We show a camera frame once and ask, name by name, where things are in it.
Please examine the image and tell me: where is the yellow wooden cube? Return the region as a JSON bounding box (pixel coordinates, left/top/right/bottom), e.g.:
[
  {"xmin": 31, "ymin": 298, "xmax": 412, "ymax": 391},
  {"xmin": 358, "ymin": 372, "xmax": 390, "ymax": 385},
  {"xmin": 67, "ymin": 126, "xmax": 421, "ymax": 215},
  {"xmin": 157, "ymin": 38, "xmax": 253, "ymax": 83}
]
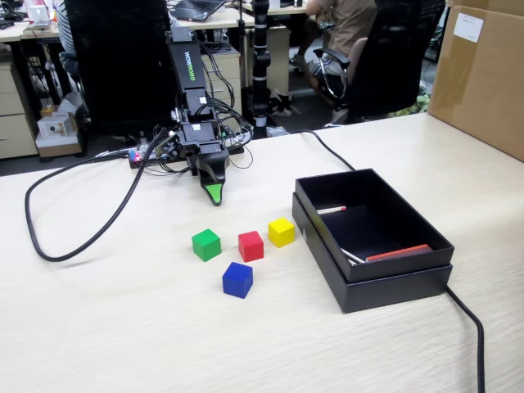
[{"xmin": 268, "ymin": 217, "xmax": 296, "ymax": 249}]

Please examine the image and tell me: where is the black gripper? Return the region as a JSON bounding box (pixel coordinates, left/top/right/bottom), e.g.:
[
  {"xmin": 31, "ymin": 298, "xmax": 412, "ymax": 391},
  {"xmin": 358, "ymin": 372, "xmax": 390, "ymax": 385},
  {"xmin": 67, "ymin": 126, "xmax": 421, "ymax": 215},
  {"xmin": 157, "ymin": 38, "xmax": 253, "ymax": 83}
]
[{"xmin": 178, "ymin": 121, "xmax": 231, "ymax": 206}]

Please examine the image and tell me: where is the red wooden cube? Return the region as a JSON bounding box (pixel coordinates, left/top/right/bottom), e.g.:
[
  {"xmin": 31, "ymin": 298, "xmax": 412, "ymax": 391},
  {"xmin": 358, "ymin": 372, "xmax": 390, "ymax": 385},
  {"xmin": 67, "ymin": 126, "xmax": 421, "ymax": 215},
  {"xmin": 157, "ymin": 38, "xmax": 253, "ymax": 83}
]
[{"xmin": 237, "ymin": 230, "xmax": 265, "ymax": 263}]

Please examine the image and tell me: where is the small open cardboard box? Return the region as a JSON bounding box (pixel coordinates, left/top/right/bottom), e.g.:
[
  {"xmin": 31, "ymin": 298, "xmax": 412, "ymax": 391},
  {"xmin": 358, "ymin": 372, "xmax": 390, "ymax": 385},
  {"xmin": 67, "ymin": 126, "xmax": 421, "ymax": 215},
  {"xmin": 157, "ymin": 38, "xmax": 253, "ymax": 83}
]
[{"xmin": 34, "ymin": 92, "xmax": 85, "ymax": 159}]

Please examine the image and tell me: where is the person in striped shirt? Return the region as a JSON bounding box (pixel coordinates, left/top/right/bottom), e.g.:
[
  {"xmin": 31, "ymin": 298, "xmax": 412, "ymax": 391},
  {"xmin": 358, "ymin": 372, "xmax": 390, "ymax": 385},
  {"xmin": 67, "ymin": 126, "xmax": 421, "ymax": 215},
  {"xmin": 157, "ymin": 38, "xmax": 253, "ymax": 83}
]
[{"xmin": 55, "ymin": 0, "xmax": 83, "ymax": 79}]

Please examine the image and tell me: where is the beige drawer cabinet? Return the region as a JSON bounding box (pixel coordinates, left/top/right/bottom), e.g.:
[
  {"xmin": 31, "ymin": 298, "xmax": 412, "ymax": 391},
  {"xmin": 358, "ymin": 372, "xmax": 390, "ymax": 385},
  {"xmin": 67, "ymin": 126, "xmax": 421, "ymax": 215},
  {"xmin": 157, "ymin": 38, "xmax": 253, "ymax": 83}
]
[
  {"xmin": 0, "ymin": 61, "xmax": 40, "ymax": 160},
  {"xmin": 200, "ymin": 47, "xmax": 242, "ymax": 120}
]

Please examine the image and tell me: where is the controller board with red led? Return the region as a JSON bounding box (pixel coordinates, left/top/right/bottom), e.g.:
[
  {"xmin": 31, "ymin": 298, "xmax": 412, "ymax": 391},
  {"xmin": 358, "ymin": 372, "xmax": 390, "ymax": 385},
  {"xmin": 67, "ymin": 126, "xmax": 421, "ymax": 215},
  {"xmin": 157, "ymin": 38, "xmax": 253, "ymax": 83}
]
[{"xmin": 128, "ymin": 143, "xmax": 163, "ymax": 169}]

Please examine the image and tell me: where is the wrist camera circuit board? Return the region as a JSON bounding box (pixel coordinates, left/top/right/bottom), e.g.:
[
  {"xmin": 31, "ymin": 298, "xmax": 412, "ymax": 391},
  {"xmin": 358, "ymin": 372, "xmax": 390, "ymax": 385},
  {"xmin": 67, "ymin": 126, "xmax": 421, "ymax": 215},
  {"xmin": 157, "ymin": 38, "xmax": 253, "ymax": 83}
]
[{"xmin": 154, "ymin": 129, "xmax": 183, "ymax": 161}]

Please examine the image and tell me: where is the black office chair with armrest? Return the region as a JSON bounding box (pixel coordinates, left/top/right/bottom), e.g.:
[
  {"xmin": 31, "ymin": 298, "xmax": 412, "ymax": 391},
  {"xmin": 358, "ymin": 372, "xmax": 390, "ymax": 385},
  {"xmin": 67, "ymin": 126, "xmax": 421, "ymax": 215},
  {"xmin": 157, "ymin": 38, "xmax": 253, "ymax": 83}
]
[{"xmin": 313, "ymin": 0, "xmax": 447, "ymax": 124}]

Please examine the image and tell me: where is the person in tan shirt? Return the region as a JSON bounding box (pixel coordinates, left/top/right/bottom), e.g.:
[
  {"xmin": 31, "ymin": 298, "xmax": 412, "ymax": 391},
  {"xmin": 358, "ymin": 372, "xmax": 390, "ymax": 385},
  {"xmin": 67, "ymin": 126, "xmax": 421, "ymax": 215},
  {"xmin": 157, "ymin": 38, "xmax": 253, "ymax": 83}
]
[{"xmin": 294, "ymin": 0, "xmax": 377, "ymax": 89}]

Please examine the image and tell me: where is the black laptop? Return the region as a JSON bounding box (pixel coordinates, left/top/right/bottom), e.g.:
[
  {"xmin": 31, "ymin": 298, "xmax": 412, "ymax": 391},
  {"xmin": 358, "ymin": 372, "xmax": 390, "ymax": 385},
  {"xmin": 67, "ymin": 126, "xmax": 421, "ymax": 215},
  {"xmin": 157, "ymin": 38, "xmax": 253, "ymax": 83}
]
[{"xmin": 169, "ymin": 0, "xmax": 227, "ymax": 22}]

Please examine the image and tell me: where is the silver pen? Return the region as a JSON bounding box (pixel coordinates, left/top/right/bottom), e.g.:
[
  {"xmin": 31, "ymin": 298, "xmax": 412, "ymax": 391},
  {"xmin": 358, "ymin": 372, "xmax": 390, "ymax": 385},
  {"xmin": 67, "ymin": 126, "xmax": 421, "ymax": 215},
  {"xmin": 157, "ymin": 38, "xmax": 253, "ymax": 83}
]
[{"xmin": 341, "ymin": 247, "xmax": 366, "ymax": 265}]

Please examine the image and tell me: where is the large brown cardboard box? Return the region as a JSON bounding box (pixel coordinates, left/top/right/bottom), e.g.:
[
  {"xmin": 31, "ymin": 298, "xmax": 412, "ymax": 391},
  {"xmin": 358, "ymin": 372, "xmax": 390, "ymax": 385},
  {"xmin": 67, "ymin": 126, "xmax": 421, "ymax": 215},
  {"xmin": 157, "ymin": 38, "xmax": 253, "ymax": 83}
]
[{"xmin": 427, "ymin": 0, "xmax": 524, "ymax": 163}]

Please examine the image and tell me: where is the camouflage cloth bag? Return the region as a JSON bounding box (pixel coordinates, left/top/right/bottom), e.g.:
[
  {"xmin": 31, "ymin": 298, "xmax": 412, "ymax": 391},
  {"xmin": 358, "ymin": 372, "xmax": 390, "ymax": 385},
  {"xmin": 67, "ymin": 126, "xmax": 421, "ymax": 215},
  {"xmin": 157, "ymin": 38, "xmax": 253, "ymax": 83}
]
[{"xmin": 386, "ymin": 90, "xmax": 431, "ymax": 119}]

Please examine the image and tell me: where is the white small product box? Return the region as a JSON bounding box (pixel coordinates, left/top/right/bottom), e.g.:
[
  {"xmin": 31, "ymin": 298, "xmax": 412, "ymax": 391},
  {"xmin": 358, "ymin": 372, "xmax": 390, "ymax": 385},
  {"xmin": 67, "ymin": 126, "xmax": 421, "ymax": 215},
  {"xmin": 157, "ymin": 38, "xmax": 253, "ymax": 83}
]
[{"xmin": 37, "ymin": 116, "xmax": 71, "ymax": 138}]

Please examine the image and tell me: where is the light wooden office desk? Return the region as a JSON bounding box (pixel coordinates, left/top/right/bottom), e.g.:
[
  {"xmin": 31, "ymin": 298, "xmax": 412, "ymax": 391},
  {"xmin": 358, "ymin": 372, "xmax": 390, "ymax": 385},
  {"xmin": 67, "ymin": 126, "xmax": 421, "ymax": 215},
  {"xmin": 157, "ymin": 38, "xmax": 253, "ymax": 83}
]
[
  {"xmin": 175, "ymin": 3, "xmax": 314, "ymax": 95},
  {"xmin": 0, "ymin": 20, "xmax": 62, "ymax": 107}
]

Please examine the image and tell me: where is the blue wooden cube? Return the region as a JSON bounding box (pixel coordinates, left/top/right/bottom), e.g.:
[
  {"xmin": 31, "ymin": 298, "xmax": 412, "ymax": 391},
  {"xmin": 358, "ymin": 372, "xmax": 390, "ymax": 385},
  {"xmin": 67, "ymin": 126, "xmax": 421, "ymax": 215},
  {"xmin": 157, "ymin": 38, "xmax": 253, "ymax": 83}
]
[{"xmin": 222, "ymin": 261, "xmax": 254, "ymax": 300}]

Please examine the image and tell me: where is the green wooden cube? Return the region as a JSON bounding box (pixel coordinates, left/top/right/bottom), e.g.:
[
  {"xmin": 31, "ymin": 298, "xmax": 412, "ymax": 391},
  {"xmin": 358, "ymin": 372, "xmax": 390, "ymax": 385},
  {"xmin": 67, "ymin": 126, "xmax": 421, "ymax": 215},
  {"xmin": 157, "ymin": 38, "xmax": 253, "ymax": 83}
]
[{"xmin": 191, "ymin": 228, "xmax": 223, "ymax": 262}]

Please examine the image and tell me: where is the black mesh office chair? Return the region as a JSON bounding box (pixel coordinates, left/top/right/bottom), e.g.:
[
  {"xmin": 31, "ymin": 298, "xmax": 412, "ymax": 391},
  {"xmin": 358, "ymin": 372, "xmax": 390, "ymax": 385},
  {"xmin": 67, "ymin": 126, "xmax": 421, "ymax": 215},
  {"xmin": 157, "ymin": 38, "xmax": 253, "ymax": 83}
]
[{"xmin": 59, "ymin": 0, "xmax": 183, "ymax": 142}]

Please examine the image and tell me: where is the thick black looped cable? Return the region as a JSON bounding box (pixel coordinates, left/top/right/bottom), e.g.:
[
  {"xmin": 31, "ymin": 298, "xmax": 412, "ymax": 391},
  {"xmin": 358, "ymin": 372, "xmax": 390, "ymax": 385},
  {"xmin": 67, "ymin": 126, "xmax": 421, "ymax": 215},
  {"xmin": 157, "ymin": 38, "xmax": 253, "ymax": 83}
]
[{"xmin": 24, "ymin": 129, "xmax": 171, "ymax": 263}]

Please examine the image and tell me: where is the thick black long cable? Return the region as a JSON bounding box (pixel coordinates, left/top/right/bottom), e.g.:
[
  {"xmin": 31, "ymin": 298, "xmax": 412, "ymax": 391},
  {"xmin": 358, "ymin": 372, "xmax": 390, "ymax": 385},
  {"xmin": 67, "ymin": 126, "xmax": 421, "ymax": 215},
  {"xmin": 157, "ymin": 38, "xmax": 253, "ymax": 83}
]
[{"xmin": 298, "ymin": 129, "xmax": 486, "ymax": 393}]

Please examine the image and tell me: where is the black cardboard box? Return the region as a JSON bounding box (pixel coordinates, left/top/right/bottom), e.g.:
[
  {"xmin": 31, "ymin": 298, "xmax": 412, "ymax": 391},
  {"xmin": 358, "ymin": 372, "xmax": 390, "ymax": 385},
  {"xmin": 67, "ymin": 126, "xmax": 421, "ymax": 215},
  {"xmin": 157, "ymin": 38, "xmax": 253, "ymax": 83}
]
[{"xmin": 294, "ymin": 167, "xmax": 455, "ymax": 284}]

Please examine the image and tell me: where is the black open box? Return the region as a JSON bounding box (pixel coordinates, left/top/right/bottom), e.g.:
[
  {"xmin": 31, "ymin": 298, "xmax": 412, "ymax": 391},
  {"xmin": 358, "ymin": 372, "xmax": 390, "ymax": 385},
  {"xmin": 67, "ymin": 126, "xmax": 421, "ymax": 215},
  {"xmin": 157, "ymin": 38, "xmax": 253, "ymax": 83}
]
[{"xmin": 291, "ymin": 192, "xmax": 454, "ymax": 314}]

